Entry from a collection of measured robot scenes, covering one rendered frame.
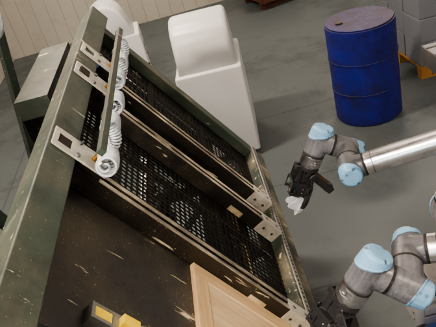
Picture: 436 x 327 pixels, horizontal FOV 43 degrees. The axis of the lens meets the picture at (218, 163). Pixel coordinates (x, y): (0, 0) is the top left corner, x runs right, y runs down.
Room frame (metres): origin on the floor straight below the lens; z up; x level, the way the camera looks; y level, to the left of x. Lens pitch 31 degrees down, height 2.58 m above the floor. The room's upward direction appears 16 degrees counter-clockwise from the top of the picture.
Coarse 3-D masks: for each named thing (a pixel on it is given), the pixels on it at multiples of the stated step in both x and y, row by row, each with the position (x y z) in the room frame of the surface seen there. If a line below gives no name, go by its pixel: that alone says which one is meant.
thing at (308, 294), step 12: (252, 156) 2.75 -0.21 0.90; (252, 168) 2.64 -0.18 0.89; (264, 168) 2.70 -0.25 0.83; (252, 180) 2.54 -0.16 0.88; (264, 192) 2.37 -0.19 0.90; (276, 204) 2.32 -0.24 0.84; (288, 228) 2.14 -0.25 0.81; (276, 240) 1.98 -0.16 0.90; (288, 240) 2.02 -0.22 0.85; (276, 252) 1.91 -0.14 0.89; (288, 264) 1.80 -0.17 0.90; (300, 264) 1.87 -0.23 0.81; (288, 276) 1.73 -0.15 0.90; (300, 276) 1.76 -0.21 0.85; (288, 288) 1.67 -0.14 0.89; (300, 300) 1.58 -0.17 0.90; (312, 300) 1.63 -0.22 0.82
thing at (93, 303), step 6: (90, 306) 0.99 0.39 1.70; (102, 306) 1.00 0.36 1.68; (84, 312) 0.99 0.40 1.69; (90, 312) 0.97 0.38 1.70; (114, 312) 1.00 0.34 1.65; (84, 318) 0.97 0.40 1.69; (90, 318) 0.96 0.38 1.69; (96, 318) 0.96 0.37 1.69; (102, 318) 0.97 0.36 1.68; (114, 318) 0.99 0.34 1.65; (84, 324) 0.96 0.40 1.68; (90, 324) 0.96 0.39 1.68; (96, 324) 0.96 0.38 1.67; (102, 324) 0.96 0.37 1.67; (108, 324) 0.96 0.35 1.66; (114, 324) 0.97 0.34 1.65
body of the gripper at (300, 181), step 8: (296, 168) 1.59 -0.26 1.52; (304, 168) 1.58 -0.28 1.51; (288, 176) 1.64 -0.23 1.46; (296, 176) 1.60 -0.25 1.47; (304, 176) 1.59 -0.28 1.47; (288, 184) 1.62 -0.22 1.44; (296, 184) 1.57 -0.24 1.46; (304, 184) 1.57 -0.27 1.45; (312, 184) 1.58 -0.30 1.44; (288, 192) 1.59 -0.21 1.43; (296, 192) 1.57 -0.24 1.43; (304, 192) 1.57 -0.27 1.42
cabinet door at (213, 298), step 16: (192, 272) 1.39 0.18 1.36; (208, 272) 1.43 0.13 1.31; (192, 288) 1.33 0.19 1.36; (208, 288) 1.35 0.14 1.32; (224, 288) 1.40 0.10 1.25; (208, 304) 1.27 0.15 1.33; (224, 304) 1.32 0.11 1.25; (240, 304) 1.37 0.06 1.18; (256, 304) 1.42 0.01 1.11; (208, 320) 1.20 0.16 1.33; (224, 320) 1.24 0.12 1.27; (240, 320) 1.29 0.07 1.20; (256, 320) 1.34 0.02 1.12; (272, 320) 1.39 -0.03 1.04
